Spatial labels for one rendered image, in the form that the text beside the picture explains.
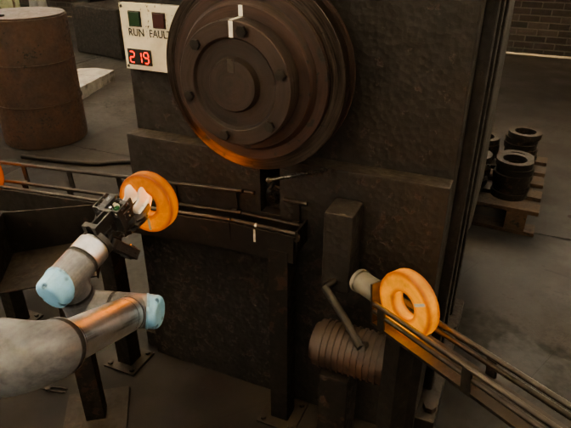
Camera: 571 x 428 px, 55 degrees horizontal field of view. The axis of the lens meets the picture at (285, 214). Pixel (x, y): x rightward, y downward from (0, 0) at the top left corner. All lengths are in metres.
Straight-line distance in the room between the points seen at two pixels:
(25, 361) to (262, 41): 0.75
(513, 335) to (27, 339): 1.89
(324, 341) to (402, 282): 0.31
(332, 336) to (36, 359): 0.76
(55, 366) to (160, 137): 0.92
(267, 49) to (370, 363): 0.77
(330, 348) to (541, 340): 1.18
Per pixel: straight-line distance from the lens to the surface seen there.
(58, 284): 1.19
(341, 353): 1.40
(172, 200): 1.35
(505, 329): 2.40
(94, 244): 1.24
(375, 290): 1.27
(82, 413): 2.03
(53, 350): 0.90
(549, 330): 2.46
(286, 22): 1.24
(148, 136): 1.70
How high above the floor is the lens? 1.45
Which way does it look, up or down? 28 degrees down
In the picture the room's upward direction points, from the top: straight up
